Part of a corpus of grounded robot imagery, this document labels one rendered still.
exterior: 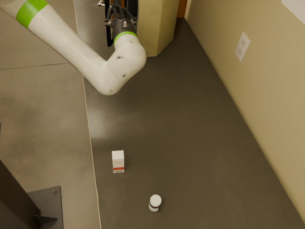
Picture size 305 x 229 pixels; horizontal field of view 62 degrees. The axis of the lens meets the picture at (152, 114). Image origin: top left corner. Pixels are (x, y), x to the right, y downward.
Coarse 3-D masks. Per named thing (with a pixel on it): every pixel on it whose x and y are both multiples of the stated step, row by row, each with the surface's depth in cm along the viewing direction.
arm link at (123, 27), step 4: (120, 24) 93; (124, 24) 91; (128, 24) 93; (116, 28) 92; (120, 28) 91; (124, 28) 91; (128, 28) 91; (132, 28) 93; (112, 32) 94; (116, 32) 91; (120, 32) 90; (136, 32) 95; (112, 36) 95
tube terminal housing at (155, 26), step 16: (144, 0) 116; (160, 0) 117; (176, 0) 131; (144, 16) 122; (160, 16) 124; (176, 16) 141; (144, 32) 129; (160, 32) 132; (144, 48) 136; (160, 48) 142
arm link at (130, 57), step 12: (120, 36) 89; (132, 36) 89; (120, 48) 84; (132, 48) 83; (108, 60) 88; (120, 60) 84; (132, 60) 83; (144, 60) 86; (120, 72) 86; (132, 72) 87
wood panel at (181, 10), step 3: (180, 0) 161; (183, 0) 161; (186, 0) 162; (180, 3) 162; (183, 3) 163; (186, 3) 163; (180, 6) 164; (183, 6) 164; (186, 6) 165; (180, 9) 165; (183, 9) 166; (177, 12) 167; (180, 12) 167; (183, 12) 168; (177, 15) 168; (180, 15) 169; (183, 15) 170; (126, 18) 161
